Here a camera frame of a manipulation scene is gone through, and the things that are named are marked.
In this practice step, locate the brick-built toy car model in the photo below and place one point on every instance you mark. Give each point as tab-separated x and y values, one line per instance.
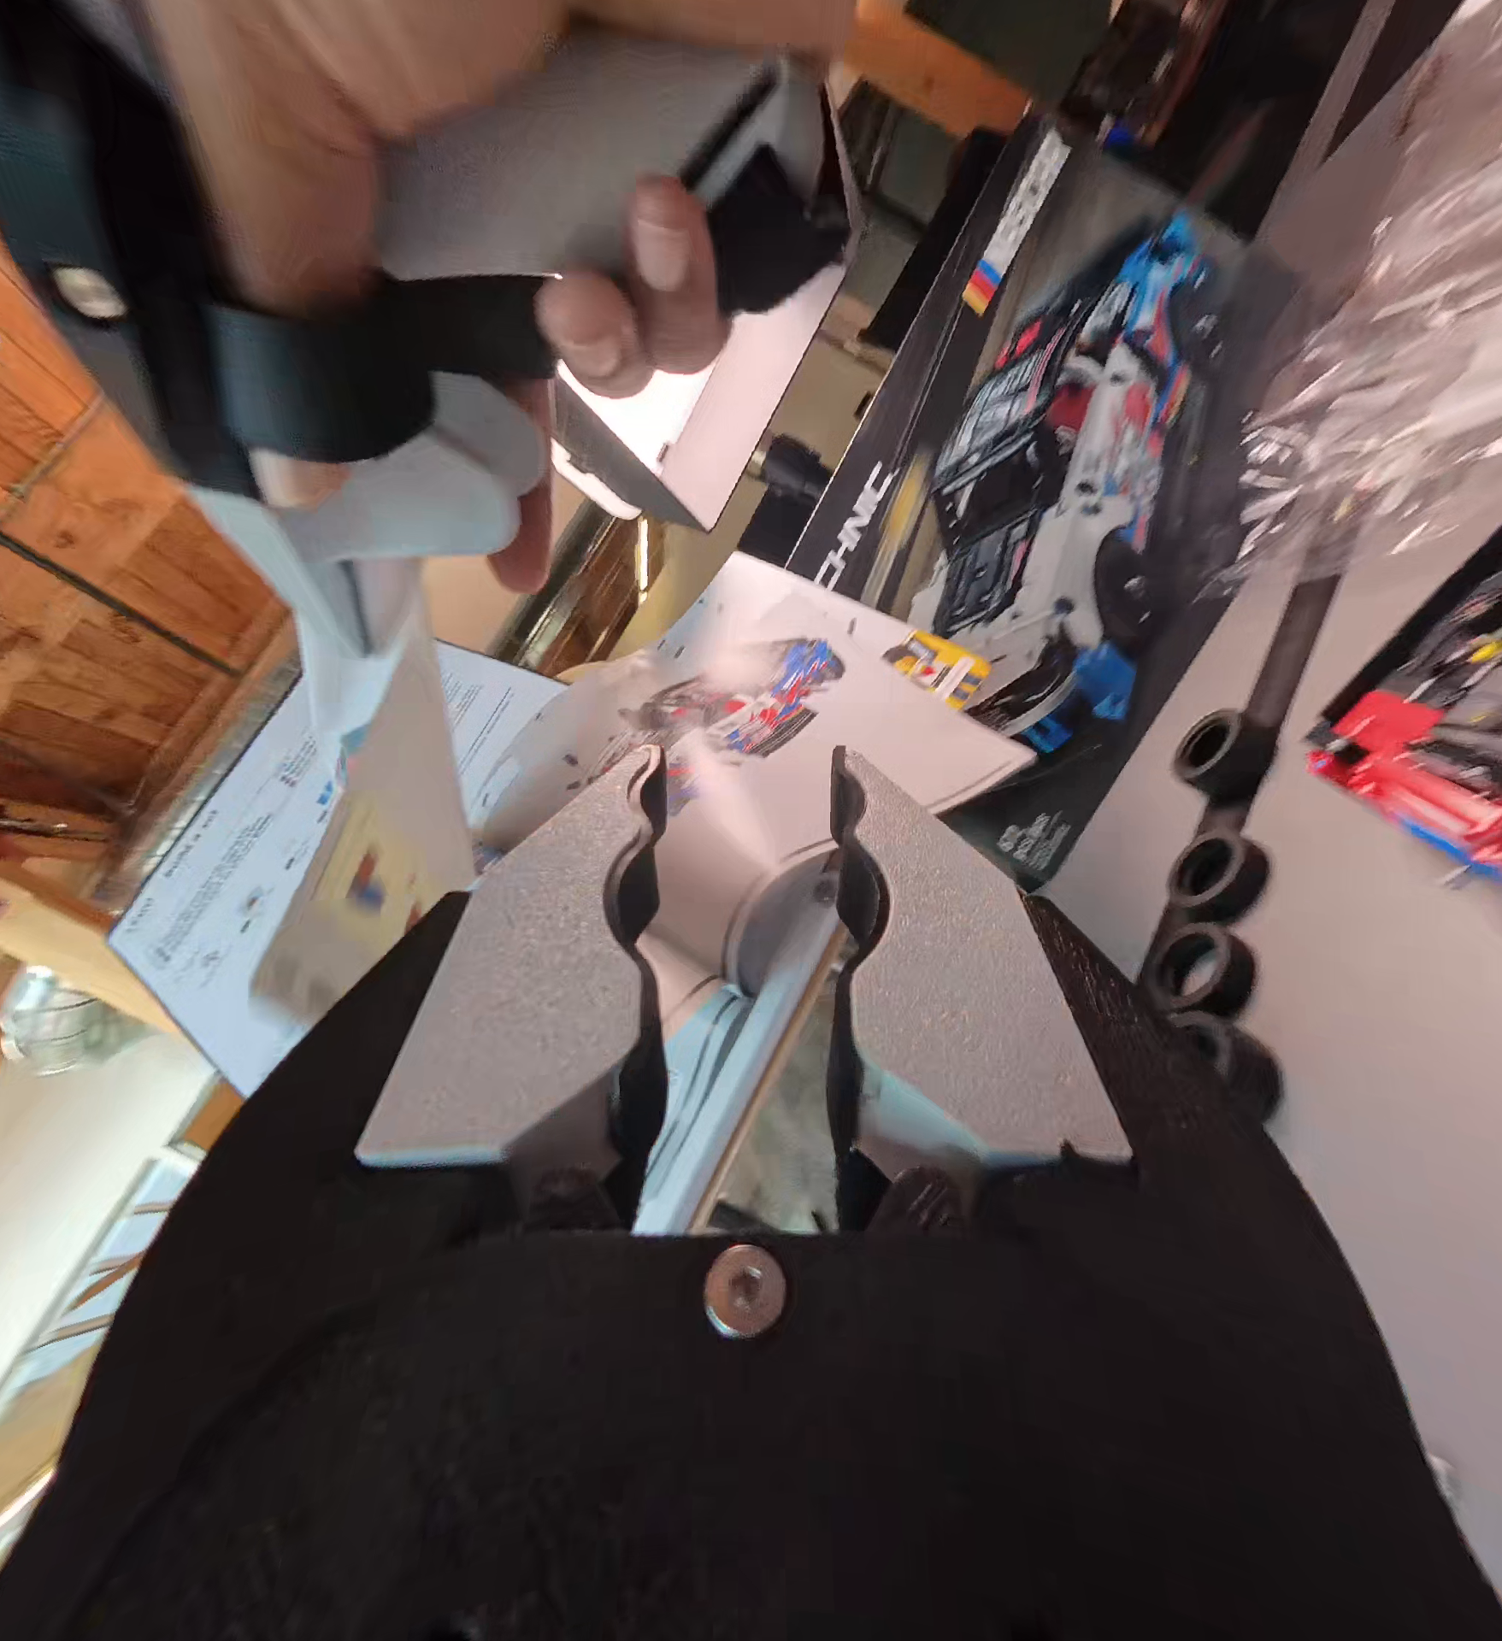
1430	796

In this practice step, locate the blue-edged toy parts box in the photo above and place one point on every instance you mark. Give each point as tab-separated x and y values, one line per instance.
1469	628

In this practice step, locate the black toy car box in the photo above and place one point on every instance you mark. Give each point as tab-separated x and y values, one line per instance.
1059	449

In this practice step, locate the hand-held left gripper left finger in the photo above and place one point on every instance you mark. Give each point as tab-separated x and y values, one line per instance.
507	1001

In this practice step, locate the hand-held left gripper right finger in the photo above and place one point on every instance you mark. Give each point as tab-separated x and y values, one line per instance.
969	1013

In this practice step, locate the clear glass jar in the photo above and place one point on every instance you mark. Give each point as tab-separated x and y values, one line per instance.
48	1020

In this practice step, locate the grey desk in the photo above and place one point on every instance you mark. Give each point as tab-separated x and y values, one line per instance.
1378	1218

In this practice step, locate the person's right hand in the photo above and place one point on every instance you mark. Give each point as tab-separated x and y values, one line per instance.
276	129

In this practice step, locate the clear plastic bag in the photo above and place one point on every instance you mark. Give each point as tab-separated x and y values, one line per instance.
1430	296

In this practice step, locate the white cabinet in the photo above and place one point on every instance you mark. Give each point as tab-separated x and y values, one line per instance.
45	1232

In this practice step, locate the toy car instruction booklet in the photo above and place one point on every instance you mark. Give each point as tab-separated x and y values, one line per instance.
854	718

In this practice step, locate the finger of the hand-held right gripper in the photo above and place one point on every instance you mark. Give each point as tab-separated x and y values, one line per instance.
724	423

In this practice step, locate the white printed paper sheet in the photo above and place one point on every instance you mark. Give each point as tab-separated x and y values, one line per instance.
224	885

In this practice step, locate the silver metal bar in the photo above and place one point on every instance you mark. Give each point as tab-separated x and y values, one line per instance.
764	1052

